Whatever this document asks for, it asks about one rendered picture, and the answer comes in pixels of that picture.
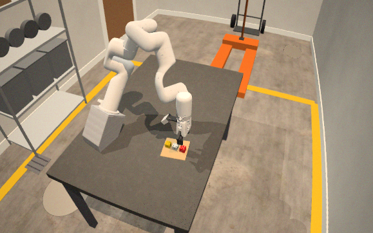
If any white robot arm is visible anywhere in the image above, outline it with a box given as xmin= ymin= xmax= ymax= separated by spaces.
xmin=98 ymin=19 xmax=192 ymax=124

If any red die with white pips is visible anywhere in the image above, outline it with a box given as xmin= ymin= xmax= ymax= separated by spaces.
xmin=180 ymin=145 xmax=186 ymax=153

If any peach flat mat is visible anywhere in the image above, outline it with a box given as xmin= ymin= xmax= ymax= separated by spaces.
xmin=160 ymin=138 xmax=190 ymax=160

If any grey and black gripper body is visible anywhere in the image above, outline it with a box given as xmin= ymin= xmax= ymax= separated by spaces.
xmin=177 ymin=118 xmax=191 ymax=137

